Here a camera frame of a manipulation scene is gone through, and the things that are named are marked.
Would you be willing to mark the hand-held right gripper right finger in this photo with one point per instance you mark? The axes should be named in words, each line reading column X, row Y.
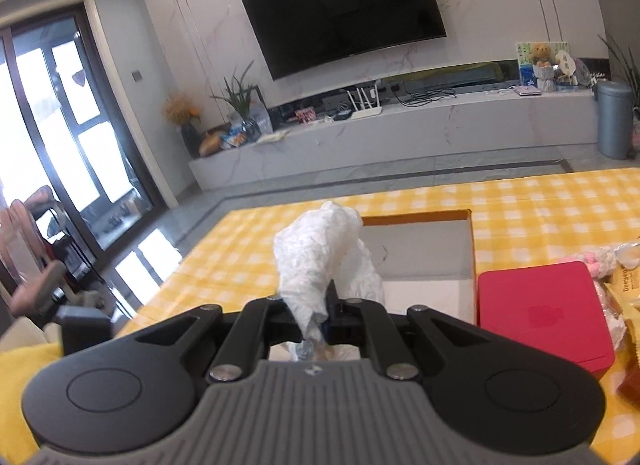
column 350, row 317

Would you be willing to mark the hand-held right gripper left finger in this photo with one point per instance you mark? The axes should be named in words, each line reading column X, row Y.
column 265, row 317

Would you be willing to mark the white plastic bag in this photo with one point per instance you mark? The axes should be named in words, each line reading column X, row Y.
column 315, row 255

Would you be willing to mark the cardboard box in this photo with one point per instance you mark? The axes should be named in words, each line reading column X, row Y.
column 420, row 250

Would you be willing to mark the sheets of paper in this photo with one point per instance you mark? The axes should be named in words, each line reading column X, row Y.
column 274, row 135

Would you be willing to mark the orange bread bag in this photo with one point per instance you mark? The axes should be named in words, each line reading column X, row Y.
column 210, row 143

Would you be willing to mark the blue snack bags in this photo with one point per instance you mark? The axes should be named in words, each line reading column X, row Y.
column 234, row 136

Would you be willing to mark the red box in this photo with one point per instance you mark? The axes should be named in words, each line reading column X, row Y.
column 540, row 310

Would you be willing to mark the white marble TV console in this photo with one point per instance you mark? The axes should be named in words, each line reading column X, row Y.
column 400, row 130

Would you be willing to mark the clear plastic bottle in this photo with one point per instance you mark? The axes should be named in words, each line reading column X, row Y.
column 260, row 120

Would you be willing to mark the small black device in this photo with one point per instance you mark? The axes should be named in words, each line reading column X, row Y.
column 342, row 116

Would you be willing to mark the pink tissue packet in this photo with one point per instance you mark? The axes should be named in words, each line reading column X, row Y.
column 306, row 115

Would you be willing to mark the white router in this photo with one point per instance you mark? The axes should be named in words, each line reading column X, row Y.
column 367, row 111

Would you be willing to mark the dried yellow flowers in vase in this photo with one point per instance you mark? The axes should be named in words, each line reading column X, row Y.
column 181, row 110

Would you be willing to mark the green plant in glass vase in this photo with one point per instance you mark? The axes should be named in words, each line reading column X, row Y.
column 240, row 95

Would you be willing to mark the pink office chair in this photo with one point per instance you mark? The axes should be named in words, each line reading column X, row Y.
column 35, row 290

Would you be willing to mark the yellow checkered tablecloth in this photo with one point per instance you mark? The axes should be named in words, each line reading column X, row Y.
column 550, row 200

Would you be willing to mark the pink knitted item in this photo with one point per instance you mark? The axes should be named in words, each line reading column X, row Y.
column 597, row 265

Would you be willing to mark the plain yellow cloth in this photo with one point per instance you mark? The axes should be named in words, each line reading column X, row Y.
column 20, row 385

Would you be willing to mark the yellow snack packet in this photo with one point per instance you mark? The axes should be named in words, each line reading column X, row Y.
column 631, row 290

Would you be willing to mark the clear plastic wrap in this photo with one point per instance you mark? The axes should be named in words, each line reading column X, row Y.
column 629, row 252

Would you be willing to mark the pink notebook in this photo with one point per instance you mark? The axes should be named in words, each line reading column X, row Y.
column 528, row 91

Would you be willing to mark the black framed glass door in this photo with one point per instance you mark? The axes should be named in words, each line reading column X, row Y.
column 30, row 120

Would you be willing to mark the brown teddy bear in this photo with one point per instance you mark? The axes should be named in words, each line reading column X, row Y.
column 541, row 52

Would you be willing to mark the grey-blue trash can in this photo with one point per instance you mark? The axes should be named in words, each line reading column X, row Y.
column 614, row 120

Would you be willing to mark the white round hand fan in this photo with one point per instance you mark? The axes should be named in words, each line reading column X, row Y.
column 565, row 62

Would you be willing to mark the patterned hand fan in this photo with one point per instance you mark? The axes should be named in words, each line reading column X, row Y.
column 584, row 74

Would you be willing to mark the long leaf potted plant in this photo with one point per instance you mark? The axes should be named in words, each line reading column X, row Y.
column 625, row 65

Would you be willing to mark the black wall television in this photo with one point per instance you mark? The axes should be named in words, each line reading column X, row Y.
column 345, row 10

